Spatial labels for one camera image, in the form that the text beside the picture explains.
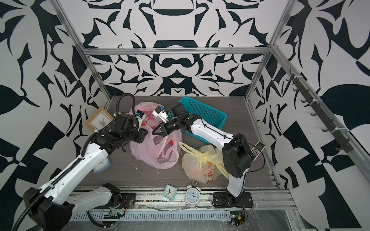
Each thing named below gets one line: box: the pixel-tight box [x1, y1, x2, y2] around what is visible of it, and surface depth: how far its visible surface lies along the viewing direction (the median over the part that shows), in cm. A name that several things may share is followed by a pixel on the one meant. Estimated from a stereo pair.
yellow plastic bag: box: [178, 141, 230, 185], surface depth 76 cm
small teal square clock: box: [162, 184, 178, 202], surface depth 77 cm
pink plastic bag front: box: [129, 125, 183, 169], surface depth 78 cm
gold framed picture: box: [83, 107, 115, 132], surface depth 93 cm
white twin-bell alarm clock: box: [185, 181, 202, 210], surface depth 74 cm
